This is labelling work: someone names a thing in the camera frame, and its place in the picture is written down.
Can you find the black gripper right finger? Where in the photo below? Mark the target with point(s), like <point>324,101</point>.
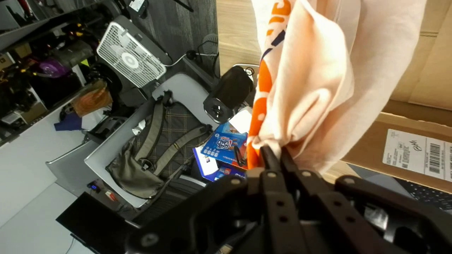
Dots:
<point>339,221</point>

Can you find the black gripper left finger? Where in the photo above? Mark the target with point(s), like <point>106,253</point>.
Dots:
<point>277,212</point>

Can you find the peach towel orange print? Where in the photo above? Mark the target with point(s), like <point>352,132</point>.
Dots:
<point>329,71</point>

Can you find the brown cardboard box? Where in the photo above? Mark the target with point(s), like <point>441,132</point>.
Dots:
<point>372,142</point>

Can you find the white box fan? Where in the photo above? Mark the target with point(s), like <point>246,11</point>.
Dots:
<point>129,57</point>

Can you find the blue snack package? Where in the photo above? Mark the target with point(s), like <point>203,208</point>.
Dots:
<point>226,143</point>

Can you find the grey laptop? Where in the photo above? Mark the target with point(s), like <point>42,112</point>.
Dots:
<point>424,196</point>

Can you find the black cylindrical speaker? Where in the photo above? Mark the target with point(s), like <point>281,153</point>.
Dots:
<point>233,87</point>

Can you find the olive green backpack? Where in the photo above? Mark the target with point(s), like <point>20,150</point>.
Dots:
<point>160,142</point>

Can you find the black computer monitor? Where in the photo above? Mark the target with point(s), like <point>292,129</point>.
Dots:
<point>93,221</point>

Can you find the brown bag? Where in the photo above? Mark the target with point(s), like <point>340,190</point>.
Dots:
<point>92,101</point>

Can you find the dark blue cloth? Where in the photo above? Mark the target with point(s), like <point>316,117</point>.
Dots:
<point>68,124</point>

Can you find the purple round object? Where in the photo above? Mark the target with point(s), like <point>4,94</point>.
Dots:
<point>54,69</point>

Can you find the cluttered black shelf rack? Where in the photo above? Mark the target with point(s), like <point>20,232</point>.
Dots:
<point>28,90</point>

